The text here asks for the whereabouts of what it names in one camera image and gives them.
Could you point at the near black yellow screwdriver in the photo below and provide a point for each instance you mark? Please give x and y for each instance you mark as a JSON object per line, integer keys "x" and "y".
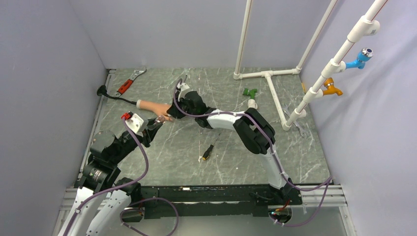
{"x": 208, "y": 151}

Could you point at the red handled adjustable wrench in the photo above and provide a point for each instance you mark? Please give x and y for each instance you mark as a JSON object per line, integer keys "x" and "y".
{"x": 125, "y": 86}

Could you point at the mannequin hand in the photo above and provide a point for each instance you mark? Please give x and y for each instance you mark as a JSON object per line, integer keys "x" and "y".
{"x": 158, "y": 109}

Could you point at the green white pipe fitting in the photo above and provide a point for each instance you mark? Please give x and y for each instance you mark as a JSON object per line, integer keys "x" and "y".
{"x": 251, "y": 93}

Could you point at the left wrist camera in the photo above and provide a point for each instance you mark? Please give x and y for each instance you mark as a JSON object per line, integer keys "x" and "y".
{"x": 135, "y": 123}

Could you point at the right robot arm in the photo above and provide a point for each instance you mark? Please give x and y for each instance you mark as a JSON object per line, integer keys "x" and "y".
{"x": 254, "y": 131}

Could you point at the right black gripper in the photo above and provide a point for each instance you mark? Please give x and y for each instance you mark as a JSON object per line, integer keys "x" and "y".
{"x": 174, "y": 110}

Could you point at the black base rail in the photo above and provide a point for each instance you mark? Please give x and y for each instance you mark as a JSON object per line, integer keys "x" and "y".
{"x": 207, "y": 200}

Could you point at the blue pipe valve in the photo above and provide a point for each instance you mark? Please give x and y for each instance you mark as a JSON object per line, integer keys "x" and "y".
{"x": 362, "y": 57}

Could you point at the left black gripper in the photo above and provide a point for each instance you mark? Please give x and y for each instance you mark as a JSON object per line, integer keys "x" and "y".
{"x": 148, "y": 134}

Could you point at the white pvc pipe frame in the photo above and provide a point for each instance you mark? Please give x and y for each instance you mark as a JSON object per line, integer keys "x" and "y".
{"x": 331, "y": 45}

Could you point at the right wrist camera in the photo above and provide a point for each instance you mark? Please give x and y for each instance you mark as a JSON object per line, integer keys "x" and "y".
{"x": 182, "y": 89}

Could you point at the red glitter nail polish bottle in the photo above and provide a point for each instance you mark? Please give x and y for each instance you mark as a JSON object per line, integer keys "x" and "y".
{"x": 160, "y": 119}

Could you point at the orange pipe valve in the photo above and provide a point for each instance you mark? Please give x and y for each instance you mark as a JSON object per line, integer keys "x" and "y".
{"x": 330, "y": 88}

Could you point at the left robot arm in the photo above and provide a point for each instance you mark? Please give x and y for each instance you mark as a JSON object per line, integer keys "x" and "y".
{"x": 101, "y": 196}

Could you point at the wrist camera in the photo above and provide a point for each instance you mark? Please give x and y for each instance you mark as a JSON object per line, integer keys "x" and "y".
{"x": 182, "y": 89}
{"x": 135, "y": 123}

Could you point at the silver spanner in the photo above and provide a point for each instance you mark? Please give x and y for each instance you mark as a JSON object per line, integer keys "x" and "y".
{"x": 302, "y": 131}

